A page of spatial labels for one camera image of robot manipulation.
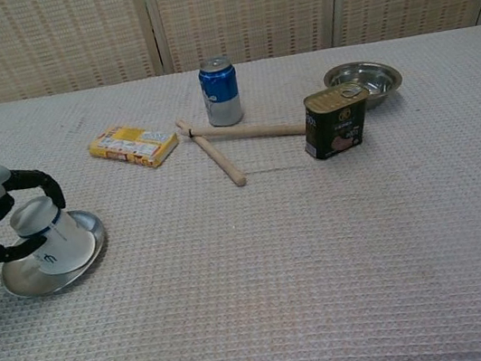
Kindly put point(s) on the white paper cup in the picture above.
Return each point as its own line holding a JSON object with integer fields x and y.
{"x": 55, "y": 239}

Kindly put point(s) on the round steel plate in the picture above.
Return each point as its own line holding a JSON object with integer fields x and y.
{"x": 81, "y": 270}

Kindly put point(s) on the yellow snack box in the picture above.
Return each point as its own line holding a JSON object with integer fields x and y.
{"x": 134, "y": 147}

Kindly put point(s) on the wooden stick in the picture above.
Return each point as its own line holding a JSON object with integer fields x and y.
{"x": 219, "y": 158}
{"x": 255, "y": 131}

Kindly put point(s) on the blue silver soda can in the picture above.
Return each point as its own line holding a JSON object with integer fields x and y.
{"x": 222, "y": 96}

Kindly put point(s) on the beige woven tablecloth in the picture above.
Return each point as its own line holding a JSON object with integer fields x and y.
{"x": 279, "y": 252}

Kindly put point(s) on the gold rectangular meat tin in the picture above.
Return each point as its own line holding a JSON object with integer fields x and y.
{"x": 334, "y": 124}

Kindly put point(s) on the small steel bowl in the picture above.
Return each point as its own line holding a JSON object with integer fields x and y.
{"x": 373, "y": 79}

